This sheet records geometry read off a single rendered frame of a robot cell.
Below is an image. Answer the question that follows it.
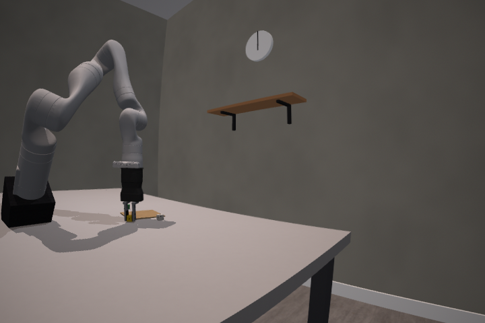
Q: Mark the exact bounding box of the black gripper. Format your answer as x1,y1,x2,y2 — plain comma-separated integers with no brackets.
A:
112,153,143,221

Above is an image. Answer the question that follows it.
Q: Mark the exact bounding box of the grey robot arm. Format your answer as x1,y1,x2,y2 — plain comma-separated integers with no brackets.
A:
13,40,148,200

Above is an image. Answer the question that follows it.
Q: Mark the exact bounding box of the tan square mat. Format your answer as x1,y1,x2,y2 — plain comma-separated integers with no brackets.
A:
120,210,160,219

